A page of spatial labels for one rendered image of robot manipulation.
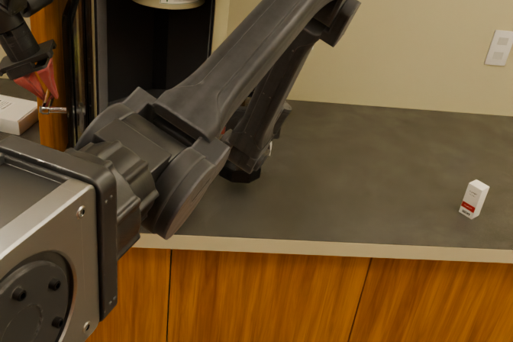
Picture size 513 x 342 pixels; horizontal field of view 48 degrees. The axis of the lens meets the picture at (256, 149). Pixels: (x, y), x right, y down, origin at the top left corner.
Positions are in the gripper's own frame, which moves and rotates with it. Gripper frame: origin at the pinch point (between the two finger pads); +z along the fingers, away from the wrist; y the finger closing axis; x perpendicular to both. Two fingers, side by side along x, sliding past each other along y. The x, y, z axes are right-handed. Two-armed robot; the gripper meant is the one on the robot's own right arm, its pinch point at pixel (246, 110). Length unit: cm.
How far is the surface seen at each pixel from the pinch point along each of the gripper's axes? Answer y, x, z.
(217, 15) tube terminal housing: 7.7, -18.5, 8.3
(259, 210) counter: -4.3, 20.6, -8.7
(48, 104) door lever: 38.7, -5.2, -17.2
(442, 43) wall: -66, -7, 51
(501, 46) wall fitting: -84, -8, 50
